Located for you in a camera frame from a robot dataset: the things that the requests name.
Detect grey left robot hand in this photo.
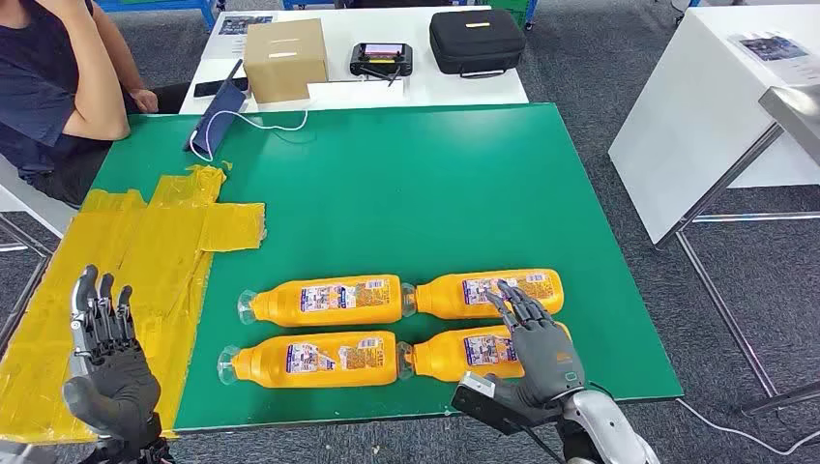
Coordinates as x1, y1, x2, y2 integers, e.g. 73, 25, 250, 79
62, 264, 161, 443

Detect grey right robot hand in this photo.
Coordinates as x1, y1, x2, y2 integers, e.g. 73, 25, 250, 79
483, 278, 587, 424

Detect orange bottle with clear cap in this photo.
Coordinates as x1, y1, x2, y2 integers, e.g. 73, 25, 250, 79
237, 275, 405, 329
401, 268, 566, 321
395, 322, 572, 380
217, 330, 399, 390

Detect yellow tape patch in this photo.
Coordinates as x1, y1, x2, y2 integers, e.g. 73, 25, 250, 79
0, 164, 267, 447

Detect small white table with legs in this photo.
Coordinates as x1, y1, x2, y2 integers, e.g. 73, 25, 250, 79
0, 153, 78, 354

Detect green table board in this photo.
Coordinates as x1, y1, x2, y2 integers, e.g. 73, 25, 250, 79
83, 101, 686, 435

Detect metal table legs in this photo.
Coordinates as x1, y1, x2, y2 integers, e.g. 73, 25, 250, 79
654, 125, 820, 418

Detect dark blue tablet sleeve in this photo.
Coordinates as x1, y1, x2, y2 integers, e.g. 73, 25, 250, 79
182, 58, 249, 163

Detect large white table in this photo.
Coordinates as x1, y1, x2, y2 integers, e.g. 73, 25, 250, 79
607, 5, 820, 247

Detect person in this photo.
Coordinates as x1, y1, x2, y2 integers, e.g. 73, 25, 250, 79
0, 0, 193, 210

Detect black phone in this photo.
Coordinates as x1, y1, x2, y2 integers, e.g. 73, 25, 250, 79
192, 76, 249, 100

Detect black zipped carrying case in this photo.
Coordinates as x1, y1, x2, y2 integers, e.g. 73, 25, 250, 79
428, 9, 528, 80

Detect black remote controller with screen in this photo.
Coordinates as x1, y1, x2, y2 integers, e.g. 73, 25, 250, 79
348, 42, 415, 88

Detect steel table top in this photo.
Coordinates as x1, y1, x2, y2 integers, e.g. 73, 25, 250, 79
758, 83, 820, 166

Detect green plastic crate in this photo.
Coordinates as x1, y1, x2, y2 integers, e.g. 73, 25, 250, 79
477, 0, 540, 32

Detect brown cardboard box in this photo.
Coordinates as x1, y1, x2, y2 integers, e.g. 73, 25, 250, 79
242, 17, 330, 105

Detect printed paper sheet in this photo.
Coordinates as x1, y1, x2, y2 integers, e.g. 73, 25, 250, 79
728, 30, 820, 84
204, 13, 277, 60

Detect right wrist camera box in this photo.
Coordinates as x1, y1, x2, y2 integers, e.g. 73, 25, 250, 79
450, 371, 565, 438

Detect white floor cable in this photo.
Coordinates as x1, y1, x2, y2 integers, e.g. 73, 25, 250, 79
675, 396, 820, 457

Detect blue metal frame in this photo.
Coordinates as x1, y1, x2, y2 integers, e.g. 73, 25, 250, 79
96, 0, 222, 32

